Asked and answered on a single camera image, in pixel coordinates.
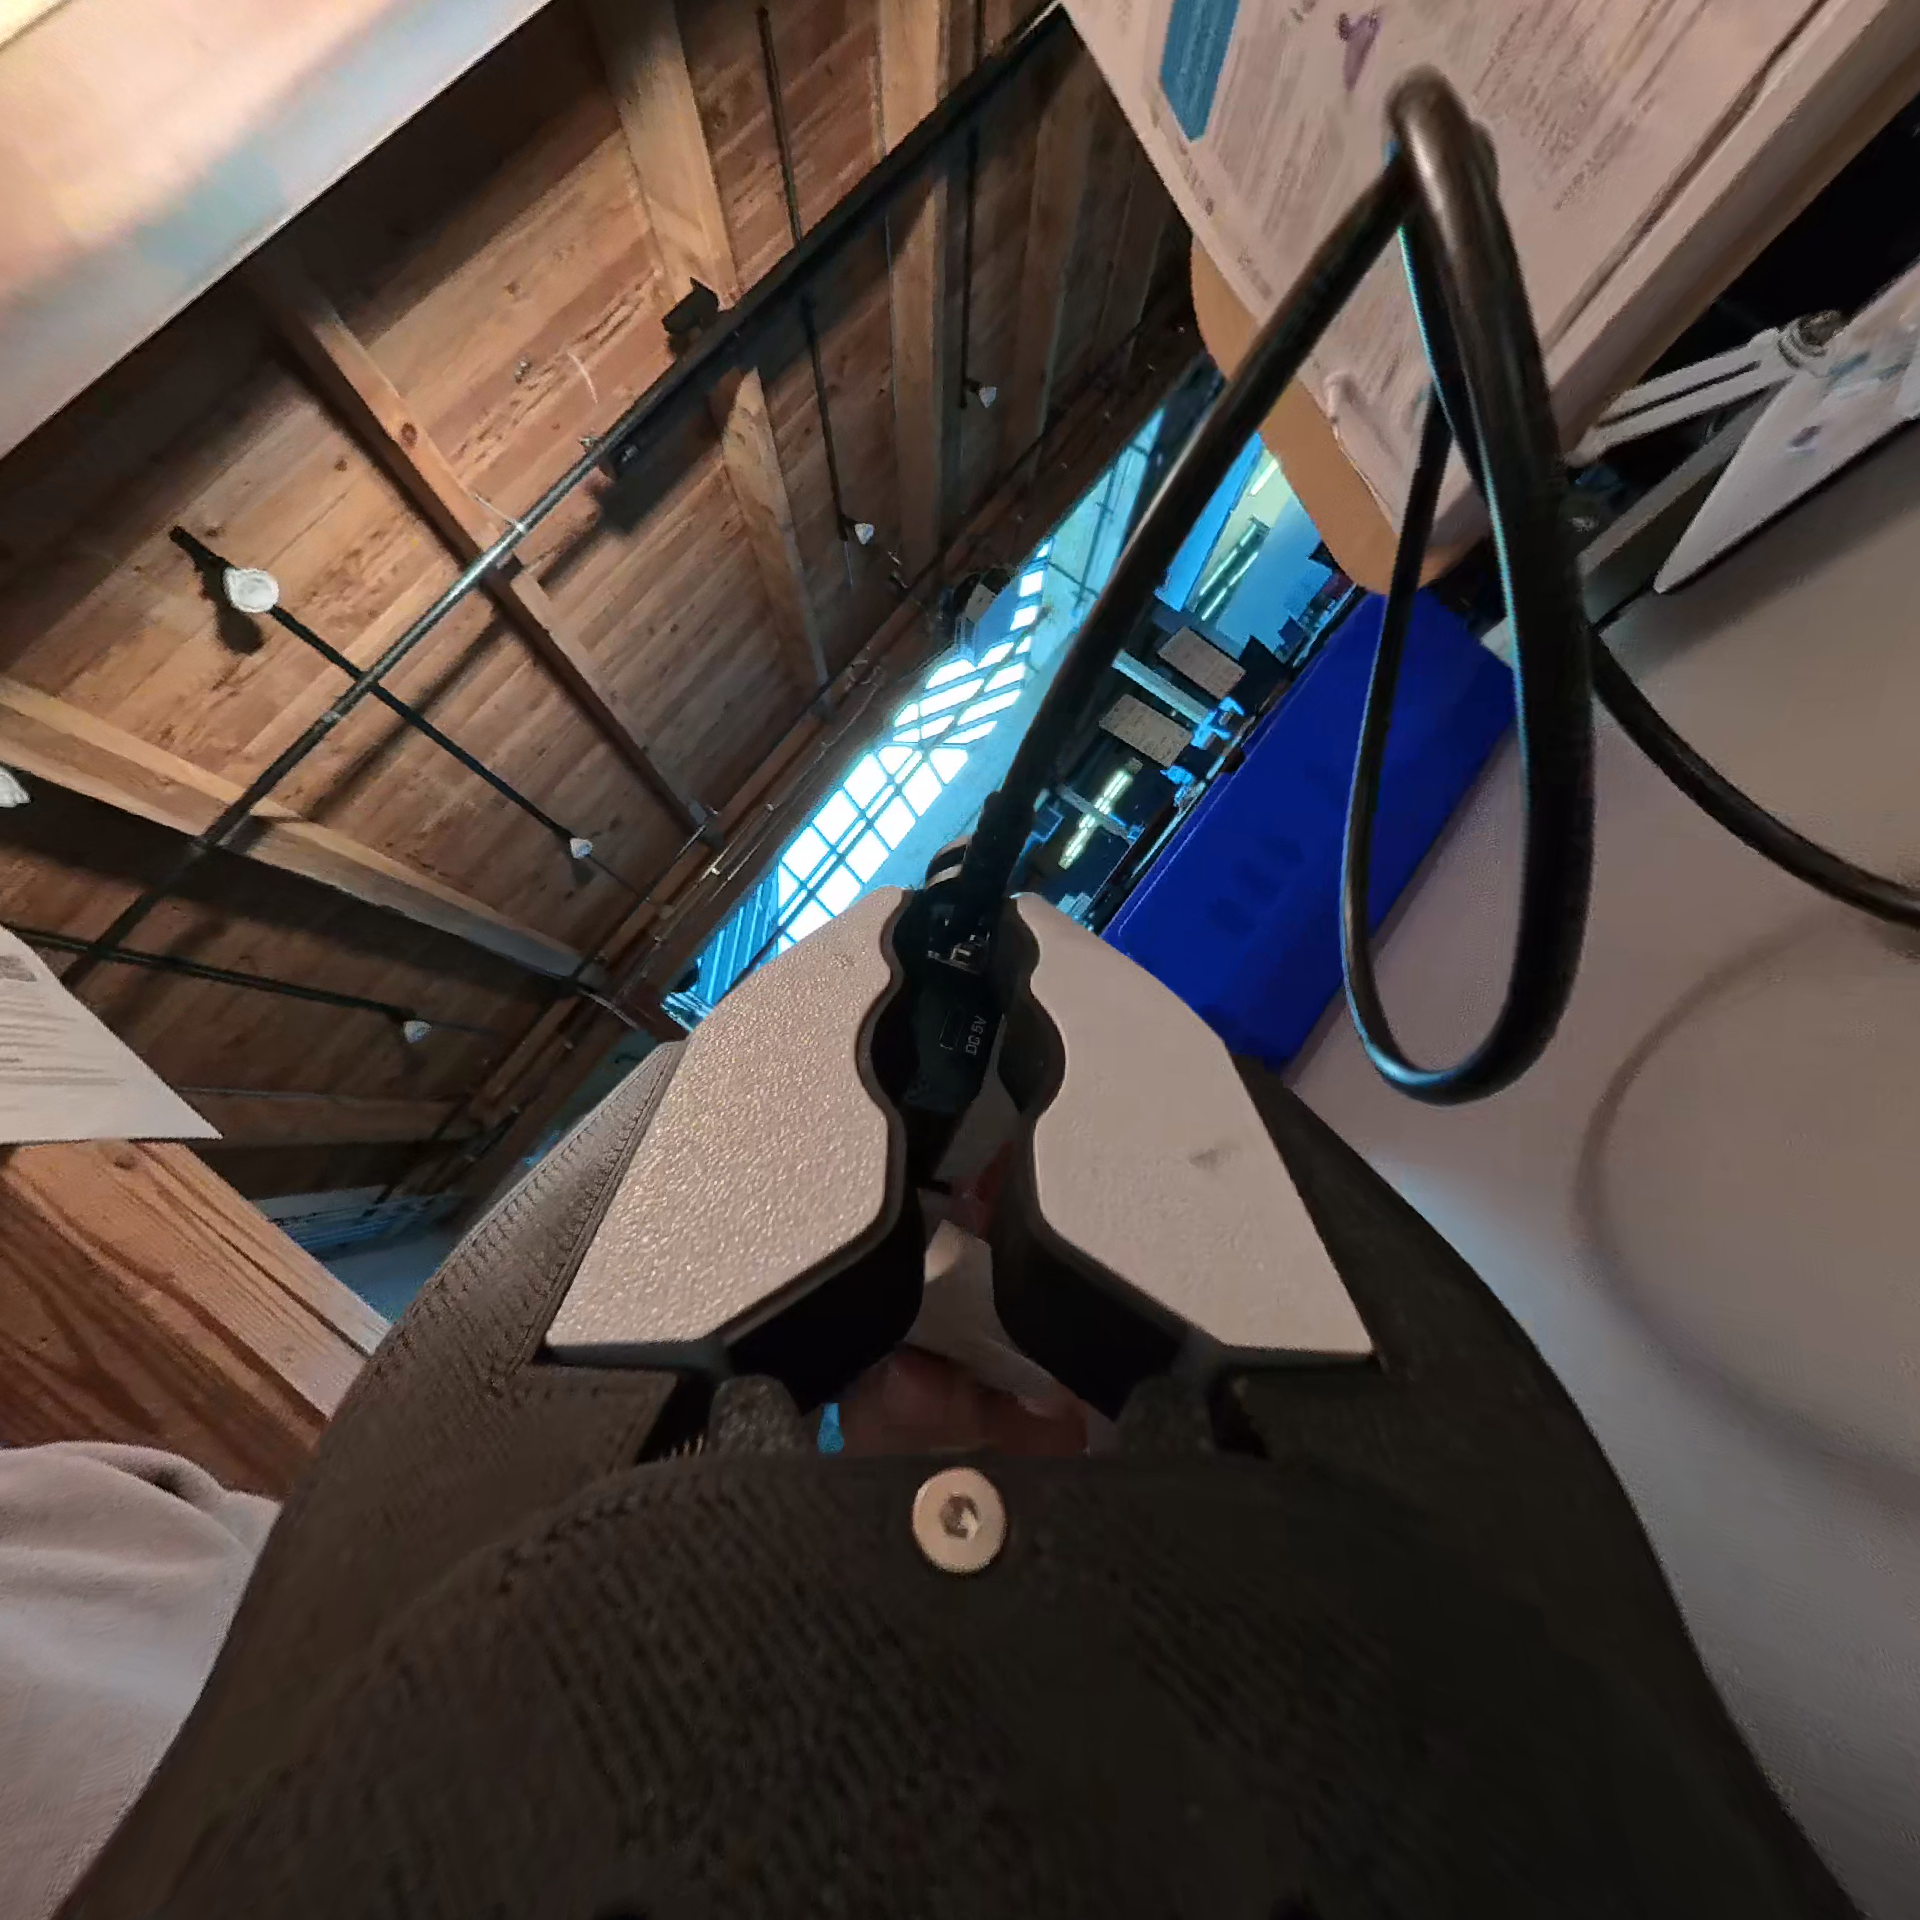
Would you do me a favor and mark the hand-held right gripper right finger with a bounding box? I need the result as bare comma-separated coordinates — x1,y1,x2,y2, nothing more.
1002,893,1382,1372

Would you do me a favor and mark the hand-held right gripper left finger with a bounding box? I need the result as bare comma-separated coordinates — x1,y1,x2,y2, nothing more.
544,888,929,1373

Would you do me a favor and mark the black ethernet cable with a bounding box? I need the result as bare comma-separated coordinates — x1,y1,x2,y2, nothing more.
929,66,1920,1102

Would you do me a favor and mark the white desk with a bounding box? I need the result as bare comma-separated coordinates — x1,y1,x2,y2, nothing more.
1288,493,1920,1920

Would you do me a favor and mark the blue plastic bin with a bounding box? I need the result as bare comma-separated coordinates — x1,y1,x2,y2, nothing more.
1102,591,1517,1071

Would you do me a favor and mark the white paper sheet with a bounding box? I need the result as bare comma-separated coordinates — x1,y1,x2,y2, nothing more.
0,922,219,1149

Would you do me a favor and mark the tan wooden board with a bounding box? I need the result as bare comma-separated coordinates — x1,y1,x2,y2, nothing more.
1188,245,1481,591

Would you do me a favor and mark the person's grey sweater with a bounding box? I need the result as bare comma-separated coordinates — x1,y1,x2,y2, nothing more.
0,1442,287,1920

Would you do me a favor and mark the white box with printed label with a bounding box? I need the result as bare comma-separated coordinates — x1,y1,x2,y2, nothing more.
1057,0,1845,406

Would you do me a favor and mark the wooden post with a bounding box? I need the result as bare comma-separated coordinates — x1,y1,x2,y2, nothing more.
0,1139,391,1503

